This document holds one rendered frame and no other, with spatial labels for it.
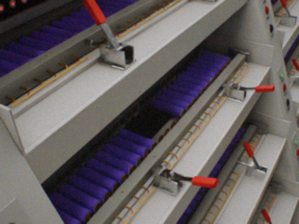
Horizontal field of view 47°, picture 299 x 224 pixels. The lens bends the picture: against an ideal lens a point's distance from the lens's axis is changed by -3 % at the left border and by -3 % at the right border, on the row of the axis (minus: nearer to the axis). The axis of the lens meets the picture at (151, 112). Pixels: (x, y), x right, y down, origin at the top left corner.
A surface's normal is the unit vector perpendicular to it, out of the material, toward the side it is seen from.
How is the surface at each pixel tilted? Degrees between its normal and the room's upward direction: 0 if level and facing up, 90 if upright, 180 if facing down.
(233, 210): 22
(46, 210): 90
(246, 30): 90
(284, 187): 90
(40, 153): 112
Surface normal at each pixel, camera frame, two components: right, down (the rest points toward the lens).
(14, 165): 0.78, -0.03
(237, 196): -0.03, -0.80
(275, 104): -0.53, 0.51
